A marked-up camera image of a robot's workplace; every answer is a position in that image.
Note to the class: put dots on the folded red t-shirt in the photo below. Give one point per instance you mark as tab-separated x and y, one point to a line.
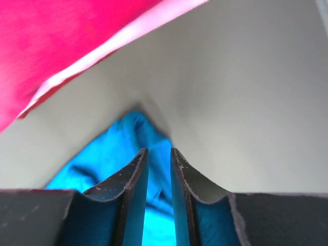
39	101

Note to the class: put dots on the blue t-shirt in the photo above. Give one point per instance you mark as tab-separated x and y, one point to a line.
111	151

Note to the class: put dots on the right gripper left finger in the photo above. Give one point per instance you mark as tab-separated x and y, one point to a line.
109	213

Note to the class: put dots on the folded pink t-shirt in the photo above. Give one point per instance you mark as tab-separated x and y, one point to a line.
48	43

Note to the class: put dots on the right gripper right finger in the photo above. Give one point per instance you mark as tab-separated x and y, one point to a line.
207	214

